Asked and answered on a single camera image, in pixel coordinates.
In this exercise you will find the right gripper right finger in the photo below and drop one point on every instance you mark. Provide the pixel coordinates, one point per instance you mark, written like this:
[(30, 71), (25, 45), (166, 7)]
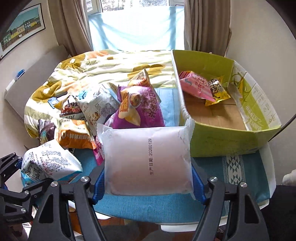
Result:
[(244, 219)]

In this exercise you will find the blue white snack bag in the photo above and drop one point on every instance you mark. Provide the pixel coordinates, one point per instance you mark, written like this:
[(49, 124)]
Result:
[(49, 160)]

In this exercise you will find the dark brown snack bag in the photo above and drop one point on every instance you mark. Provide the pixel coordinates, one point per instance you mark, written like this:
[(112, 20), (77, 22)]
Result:
[(46, 131)]

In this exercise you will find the orange snack bag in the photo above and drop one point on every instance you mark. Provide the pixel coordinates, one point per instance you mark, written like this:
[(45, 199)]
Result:
[(74, 134)]

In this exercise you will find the white translucent snack packet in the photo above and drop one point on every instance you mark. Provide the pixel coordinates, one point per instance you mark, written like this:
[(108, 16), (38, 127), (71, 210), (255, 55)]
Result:
[(147, 161)]

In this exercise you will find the gold chocolate pillows snack bag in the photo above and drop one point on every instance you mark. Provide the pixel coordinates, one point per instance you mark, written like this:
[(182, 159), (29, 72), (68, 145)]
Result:
[(218, 92)]

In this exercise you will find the purple snack bag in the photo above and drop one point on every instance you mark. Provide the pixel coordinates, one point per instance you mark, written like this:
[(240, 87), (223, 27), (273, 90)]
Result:
[(139, 108)]

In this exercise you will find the pink striped snack bag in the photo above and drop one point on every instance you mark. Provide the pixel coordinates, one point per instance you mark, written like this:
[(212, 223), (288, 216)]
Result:
[(195, 85)]

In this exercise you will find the strawberry pink snack bag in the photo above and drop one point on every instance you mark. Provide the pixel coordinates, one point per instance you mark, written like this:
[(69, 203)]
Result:
[(98, 152)]

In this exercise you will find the blue patterned tablecloth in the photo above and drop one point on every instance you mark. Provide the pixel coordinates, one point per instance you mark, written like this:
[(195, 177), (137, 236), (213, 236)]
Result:
[(256, 169)]

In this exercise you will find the grey headboard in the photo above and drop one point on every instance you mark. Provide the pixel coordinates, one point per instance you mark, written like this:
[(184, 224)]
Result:
[(19, 93)]

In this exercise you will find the blue tag on duvet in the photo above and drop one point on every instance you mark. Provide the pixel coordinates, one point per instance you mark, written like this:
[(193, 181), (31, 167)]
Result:
[(52, 102)]

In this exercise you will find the black white snack bag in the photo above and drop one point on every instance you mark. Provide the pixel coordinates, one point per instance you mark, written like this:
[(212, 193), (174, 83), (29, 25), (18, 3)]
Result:
[(70, 109)]

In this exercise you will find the green cardboard box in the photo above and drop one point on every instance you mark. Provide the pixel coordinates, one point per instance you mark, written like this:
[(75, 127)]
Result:
[(239, 125)]

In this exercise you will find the white grey snack bag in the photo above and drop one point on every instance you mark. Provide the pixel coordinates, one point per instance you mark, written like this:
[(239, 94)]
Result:
[(97, 104)]

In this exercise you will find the blue white object on headboard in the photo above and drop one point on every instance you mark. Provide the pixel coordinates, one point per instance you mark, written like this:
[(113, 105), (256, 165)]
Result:
[(17, 77)]

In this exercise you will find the floral striped duvet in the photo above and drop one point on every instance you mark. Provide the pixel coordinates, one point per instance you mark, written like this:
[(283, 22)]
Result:
[(89, 69)]

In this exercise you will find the cream orange chips bag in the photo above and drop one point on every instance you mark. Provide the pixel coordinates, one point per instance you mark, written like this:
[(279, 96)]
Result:
[(142, 79)]

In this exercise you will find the framed landscape picture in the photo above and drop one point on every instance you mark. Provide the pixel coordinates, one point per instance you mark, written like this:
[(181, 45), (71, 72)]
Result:
[(29, 22)]

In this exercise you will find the left beige curtain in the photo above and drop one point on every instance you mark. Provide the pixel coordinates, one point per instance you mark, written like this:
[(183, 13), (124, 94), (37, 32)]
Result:
[(71, 26)]

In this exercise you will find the beige curtain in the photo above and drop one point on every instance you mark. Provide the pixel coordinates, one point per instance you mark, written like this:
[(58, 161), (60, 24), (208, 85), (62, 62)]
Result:
[(207, 25), (71, 26)]

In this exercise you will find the right beige curtain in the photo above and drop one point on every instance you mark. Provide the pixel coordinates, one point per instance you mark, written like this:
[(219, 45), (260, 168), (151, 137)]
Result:
[(207, 25)]

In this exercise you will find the light blue window cloth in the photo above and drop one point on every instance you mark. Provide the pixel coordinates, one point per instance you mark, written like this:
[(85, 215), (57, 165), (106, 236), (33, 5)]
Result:
[(146, 28)]

